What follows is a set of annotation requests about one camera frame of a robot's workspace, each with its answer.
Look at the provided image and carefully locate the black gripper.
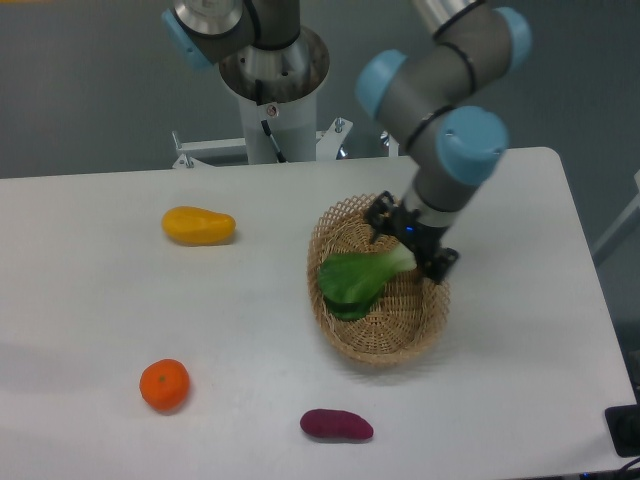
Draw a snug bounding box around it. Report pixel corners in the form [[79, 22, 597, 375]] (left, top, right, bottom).
[[364, 191, 459, 285]]

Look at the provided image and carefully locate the green bok choy vegetable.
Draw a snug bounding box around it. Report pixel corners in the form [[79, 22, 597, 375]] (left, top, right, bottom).
[[317, 244, 417, 321]]

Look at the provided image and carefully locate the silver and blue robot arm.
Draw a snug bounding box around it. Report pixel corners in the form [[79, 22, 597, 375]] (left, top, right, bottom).
[[161, 1, 532, 283]]

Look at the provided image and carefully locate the woven wicker basket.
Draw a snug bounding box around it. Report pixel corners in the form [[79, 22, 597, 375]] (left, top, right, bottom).
[[307, 194, 449, 367]]

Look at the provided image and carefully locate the purple sweet potato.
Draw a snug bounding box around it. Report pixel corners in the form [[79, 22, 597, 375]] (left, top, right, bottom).
[[299, 409, 374, 442]]

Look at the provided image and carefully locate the yellow mango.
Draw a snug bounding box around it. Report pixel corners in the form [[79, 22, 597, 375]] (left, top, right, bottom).
[[161, 206, 236, 246]]

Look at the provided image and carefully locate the black device at table edge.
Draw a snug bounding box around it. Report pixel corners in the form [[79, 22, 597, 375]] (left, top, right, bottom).
[[604, 404, 639, 458]]

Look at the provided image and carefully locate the orange tangerine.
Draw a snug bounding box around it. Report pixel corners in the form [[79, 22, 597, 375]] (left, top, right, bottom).
[[139, 359, 191, 413]]

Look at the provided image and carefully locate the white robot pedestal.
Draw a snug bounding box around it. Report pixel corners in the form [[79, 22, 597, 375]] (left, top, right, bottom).
[[170, 24, 404, 170]]

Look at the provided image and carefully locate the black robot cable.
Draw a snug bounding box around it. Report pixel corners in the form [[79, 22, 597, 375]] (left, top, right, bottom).
[[253, 78, 289, 164]]

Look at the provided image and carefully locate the white metal frame leg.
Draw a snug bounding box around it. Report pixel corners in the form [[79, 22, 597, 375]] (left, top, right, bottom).
[[591, 172, 639, 268]]

